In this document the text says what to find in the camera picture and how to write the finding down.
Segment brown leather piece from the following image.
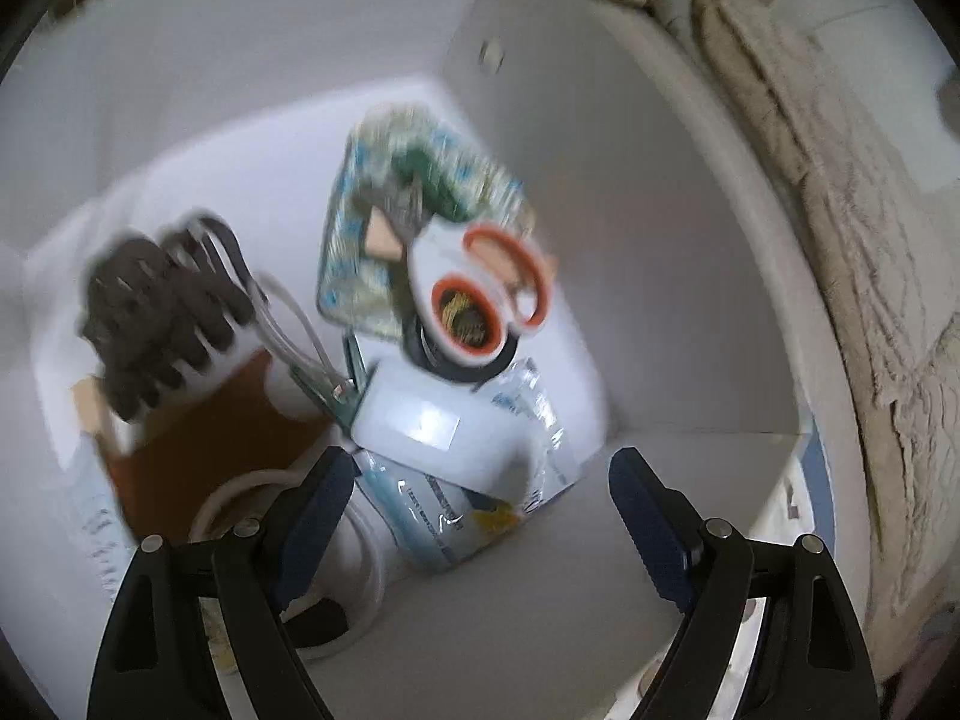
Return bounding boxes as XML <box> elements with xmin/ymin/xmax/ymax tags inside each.
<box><xmin>96</xmin><ymin>351</ymin><xmax>332</xmax><ymax>545</ymax></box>

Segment white storage box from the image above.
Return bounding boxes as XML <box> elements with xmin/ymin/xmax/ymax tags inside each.
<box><xmin>0</xmin><ymin>0</ymin><xmax>852</xmax><ymax>720</ymax></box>

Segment beige fuzzy blanket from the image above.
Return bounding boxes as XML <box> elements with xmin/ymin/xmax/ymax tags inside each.
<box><xmin>694</xmin><ymin>0</ymin><xmax>960</xmax><ymax>680</ymax></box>

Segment orange handled scissors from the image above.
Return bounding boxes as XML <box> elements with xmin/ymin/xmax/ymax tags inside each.
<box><xmin>405</xmin><ymin>221</ymin><xmax>557</xmax><ymax>370</ymax></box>

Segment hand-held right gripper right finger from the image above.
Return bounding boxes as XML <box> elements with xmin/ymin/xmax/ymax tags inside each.
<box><xmin>607</xmin><ymin>446</ymin><xmax>880</xmax><ymax>720</ymax></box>

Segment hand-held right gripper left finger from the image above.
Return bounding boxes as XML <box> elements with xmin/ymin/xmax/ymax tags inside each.
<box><xmin>86</xmin><ymin>446</ymin><xmax>357</xmax><ymax>720</ymax></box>

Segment clear plastic packet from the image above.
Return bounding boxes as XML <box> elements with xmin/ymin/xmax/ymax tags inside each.
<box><xmin>491</xmin><ymin>358</ymin><xmax>582</xmax><ymax>515</ymax></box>

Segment blue green patterned packet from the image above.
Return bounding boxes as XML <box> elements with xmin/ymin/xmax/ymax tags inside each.
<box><xmin>316</xmin><ymin>106</ymin><xmax>527</xmax><ymax>340</ymax></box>

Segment white plastic ring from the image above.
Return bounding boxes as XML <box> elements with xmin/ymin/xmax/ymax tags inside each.
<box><xmin>189</xmin><ymin>465</ymin><xmax>385</xmax><ymax>657</ymax></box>

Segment black round tin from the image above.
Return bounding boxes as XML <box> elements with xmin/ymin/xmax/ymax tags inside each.
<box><xmin>403</xmin><ymin>315</ymin><xmax>520</xmax><ymax>392</ymax></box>

